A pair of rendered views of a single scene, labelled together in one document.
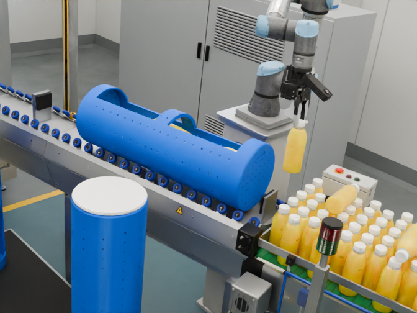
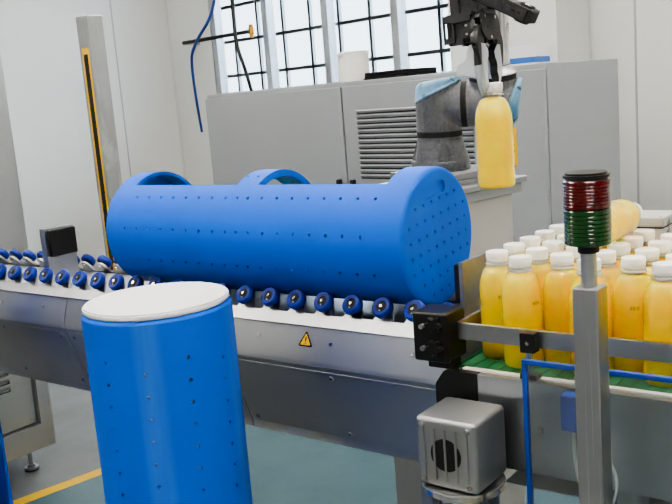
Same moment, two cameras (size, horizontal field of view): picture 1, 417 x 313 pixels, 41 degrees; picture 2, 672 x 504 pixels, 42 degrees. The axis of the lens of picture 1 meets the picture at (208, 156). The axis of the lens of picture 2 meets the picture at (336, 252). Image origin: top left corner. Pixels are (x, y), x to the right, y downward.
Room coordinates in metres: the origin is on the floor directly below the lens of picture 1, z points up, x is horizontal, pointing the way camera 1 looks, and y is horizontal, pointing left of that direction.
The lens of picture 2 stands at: (0.21, -0.14, 1.39)
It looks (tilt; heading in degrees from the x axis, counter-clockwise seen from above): 10 degrees down; 5
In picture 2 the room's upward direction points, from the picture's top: 5 degrees counter-clockwise
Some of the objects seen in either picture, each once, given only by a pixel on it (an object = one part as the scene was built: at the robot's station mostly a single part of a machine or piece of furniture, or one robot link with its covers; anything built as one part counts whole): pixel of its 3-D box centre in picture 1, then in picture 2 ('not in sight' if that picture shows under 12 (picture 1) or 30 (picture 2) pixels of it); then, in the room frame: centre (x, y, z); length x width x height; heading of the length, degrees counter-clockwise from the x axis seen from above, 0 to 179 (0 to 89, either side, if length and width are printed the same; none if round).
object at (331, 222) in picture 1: (327, 244); (587, 229); (1.43, -0.38, 1.18); 0.06 x 0.06 x 0.16
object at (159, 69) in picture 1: (223, 75); (389, 232); (4.41, -0.05, 0.72); 2.15 x 0.54 x 1.45; 47
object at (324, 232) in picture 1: (331, 230); (586, 193); (1.43, -0.38, 1.23); 0.06 x 0.06 x 0.04
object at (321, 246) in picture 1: (327, 243); (587, 225); (1.43, -0.38, 1.18); 0.06 x 0.06 x 0.05
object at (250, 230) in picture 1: (249, 240); (441, 335); (1.75, -0.19, 0.95); 0.10 x 0.07 x 0.10; 147
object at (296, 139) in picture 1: (295, 148); (494, 139); (1.87, -0.31, 1.28); 0.07 x 0.07 x 0.18
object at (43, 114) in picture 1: (43, 107); (61, 252); (2.66, 0.87, 1.00); 0.10 x 0.04 x 0.15; 147
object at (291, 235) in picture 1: (290, 241); (522, 315); (1.71, -0.33, 0.99); 0.07 x 0.07 x 0.18
